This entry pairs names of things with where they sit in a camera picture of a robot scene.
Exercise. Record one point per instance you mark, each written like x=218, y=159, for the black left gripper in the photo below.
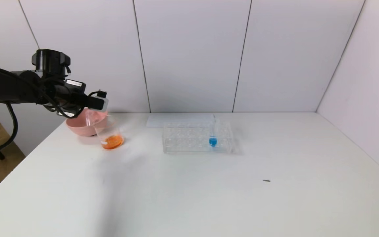
x=75, y=84

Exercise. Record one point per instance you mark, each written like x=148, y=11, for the test tube with red pigment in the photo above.
x=89, y=120

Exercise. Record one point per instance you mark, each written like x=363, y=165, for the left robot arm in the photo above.
x=8, y=87

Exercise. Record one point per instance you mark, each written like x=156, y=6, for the clear glass beaker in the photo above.
x=112, y=141

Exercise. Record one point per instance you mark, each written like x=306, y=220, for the clear acrylic test tube rack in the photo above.
x=189, y=138

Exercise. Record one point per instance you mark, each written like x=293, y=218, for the test tube with blue pigment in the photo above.
x=213, y=141

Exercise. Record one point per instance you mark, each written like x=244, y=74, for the pink plastic bowl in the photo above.
x=77, y=128

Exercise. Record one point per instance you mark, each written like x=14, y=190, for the white paper sheet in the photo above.
x=156, y=121

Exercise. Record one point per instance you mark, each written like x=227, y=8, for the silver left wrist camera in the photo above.
x=101, y=102

